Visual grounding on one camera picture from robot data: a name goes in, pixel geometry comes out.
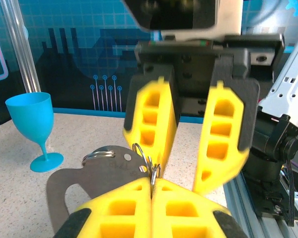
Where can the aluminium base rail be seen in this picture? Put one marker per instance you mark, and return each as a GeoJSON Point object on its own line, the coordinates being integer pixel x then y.
{"type": "Point", "coordinates": [253, 223]}

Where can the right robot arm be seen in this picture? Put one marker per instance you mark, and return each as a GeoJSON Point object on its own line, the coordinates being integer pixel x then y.
{"type": "Point", "coordinates": [288, 81]}

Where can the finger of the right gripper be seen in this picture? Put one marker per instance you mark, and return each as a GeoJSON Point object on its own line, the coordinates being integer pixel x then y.
{"type": "Point", "coordinates": [151, 119]}
{"type": "Point", "coordinates": [223, 138]}

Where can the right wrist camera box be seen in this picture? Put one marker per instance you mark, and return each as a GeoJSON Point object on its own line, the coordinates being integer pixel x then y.
{"type": "Point", "coordinates": [178, 15]}

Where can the blue plastic goblet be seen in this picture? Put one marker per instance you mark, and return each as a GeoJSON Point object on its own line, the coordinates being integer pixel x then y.
{"type": "Point", "coordinates": [32, 116]}

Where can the aluminium frame post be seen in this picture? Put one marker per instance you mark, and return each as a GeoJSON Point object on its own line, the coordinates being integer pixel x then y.
{"type": "Point", "coordinates": [22, 49]}

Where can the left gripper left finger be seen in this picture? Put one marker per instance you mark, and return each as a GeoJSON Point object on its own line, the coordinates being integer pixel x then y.
{"type": "Point", "coordinates": [119, 213]}

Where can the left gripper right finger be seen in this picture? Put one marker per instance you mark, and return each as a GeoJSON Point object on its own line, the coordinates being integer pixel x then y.
{"type": "Point", "coordinates": [183, 213]}

